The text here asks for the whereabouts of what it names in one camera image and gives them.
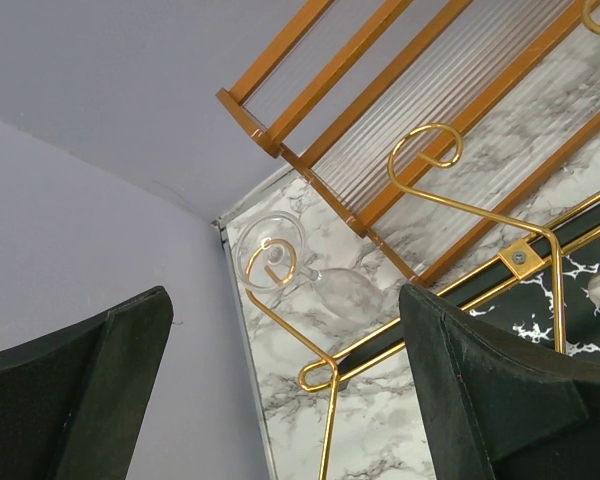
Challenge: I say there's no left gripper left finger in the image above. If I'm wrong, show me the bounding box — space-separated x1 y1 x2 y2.
0 286 173 479

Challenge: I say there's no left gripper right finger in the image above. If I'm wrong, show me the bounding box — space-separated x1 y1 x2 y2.
399 284 600 479

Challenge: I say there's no clear tall wine glass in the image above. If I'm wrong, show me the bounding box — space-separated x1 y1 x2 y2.
233 210 383 324

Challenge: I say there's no gold wine glass rack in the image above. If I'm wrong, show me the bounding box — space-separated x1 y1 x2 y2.
243 0 600 480

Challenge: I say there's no orange wooden shelf rack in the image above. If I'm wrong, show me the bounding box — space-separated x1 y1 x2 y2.
217 1 600 284

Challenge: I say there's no aluminium frame rail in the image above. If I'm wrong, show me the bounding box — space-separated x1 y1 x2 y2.
212 167 296 480

